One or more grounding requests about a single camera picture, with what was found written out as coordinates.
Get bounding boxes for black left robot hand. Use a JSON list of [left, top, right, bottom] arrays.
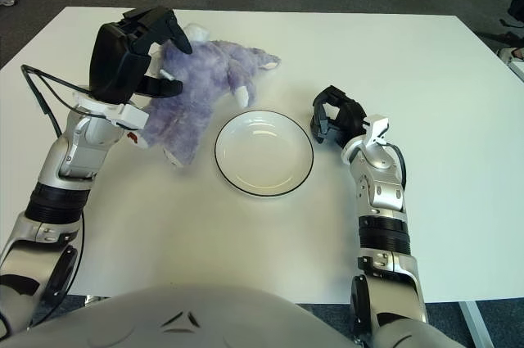
[[88, 7, 193, 106]]

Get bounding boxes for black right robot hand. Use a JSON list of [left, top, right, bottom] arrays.
[[309, 85, 368, 148]]

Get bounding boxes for purple plush rabbit doll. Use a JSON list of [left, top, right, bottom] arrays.
[[122, 22, 282, 168]]

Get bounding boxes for white plate with black rim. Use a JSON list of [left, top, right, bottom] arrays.
[[214, 108, 315, 201]]

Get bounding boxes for white shoe with dark ankle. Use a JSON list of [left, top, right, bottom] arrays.
[[496, 45, 524, 62]]

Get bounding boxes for black chair legs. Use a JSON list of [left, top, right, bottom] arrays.
[[475, 16, 524, 44]]

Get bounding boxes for black bag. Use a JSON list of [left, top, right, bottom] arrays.
[[507, 0, 524, 24]]

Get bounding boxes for white table leg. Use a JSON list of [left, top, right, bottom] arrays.
[[458, 301, 496, 348]]

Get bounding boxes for grey robot torso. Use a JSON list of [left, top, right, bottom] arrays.
[[0, 285, 455, 348]]

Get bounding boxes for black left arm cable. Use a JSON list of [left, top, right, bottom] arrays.
[[20, 64, 93, 304]]

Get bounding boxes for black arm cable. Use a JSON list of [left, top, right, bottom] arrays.
[[386, 142, 409, 189], [20, 64, 93, 304]]

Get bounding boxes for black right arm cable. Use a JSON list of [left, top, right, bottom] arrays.
[[386, 142, 409, 189]]

